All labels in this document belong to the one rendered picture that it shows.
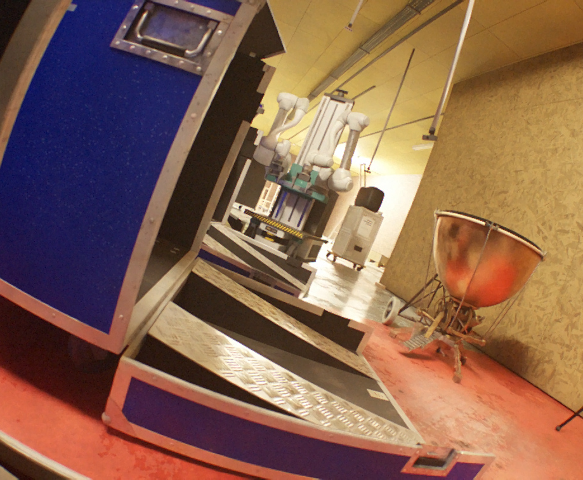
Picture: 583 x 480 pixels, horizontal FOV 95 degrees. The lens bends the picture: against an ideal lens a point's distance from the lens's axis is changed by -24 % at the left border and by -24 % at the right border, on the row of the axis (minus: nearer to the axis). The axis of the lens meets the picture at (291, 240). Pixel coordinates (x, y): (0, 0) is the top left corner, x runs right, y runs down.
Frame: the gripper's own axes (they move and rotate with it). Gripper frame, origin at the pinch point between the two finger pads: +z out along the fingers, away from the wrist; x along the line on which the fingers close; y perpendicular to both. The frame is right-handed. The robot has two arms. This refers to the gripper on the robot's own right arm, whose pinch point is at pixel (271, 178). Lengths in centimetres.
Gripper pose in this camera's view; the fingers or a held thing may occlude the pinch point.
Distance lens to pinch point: 323.4
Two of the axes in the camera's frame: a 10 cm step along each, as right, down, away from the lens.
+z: -3.8, 9.2, 0.7
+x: -8.7, -3.8, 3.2
